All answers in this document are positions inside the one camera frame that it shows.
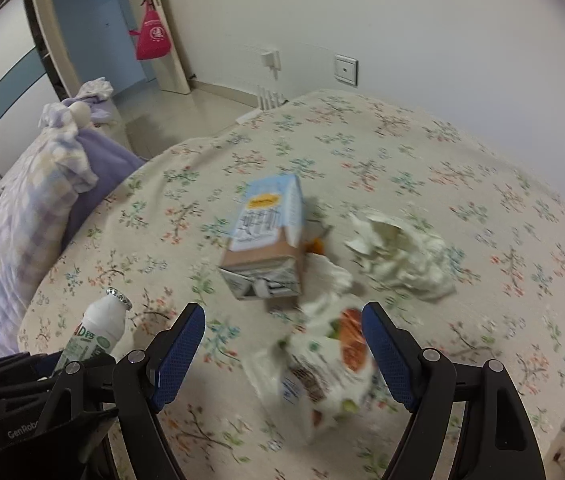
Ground white slatted rack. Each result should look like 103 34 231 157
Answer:
257 86 285 110

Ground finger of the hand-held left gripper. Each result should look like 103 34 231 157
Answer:
0 352 66 397

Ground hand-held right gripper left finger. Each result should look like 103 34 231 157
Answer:
37 301 206 480

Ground white plugged charger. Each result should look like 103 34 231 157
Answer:
261 49 282 78

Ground light blue milk carton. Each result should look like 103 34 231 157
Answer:
217 172 308 301

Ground white printed plastic wrapper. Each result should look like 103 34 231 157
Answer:
242 305 378 443

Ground floral tablecloth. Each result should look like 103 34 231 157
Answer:
17 89 565 480

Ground purple blanket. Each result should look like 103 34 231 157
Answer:
60 97 146 251

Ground white door frame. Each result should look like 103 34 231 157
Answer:
150 0 194 95

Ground white wall socket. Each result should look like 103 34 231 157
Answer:
333 54 359 87

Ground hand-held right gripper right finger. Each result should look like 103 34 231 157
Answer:
361 301 545 480

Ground red hanging bag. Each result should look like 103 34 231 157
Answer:
129 0 173 61

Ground purple plaid quilt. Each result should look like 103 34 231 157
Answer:
0 77 113 363

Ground large crumpled white tissue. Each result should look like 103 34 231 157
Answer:
345 212 468 301

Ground white yogurt drink bottle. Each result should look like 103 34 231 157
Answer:
52 287 133 376

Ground small crumpled white tissue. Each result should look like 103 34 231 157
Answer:
302 255 355 321

